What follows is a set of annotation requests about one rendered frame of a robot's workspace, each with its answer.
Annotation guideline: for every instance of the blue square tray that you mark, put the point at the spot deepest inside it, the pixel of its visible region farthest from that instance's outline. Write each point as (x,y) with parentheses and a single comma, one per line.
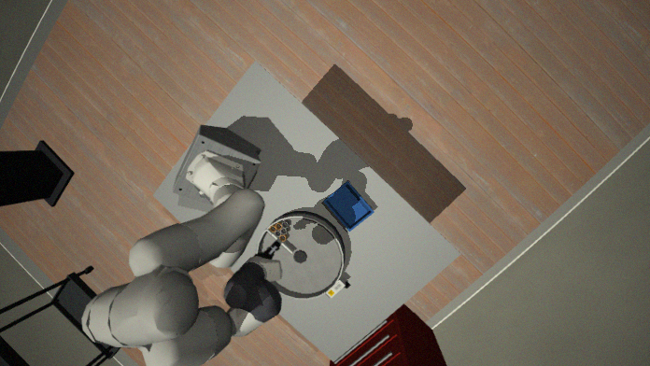
(349,206)

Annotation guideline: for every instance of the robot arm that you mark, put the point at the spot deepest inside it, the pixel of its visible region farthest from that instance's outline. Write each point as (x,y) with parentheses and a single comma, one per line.
(162,303)

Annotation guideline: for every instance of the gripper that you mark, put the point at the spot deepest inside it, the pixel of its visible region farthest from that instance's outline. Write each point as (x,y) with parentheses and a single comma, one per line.
(269,255)

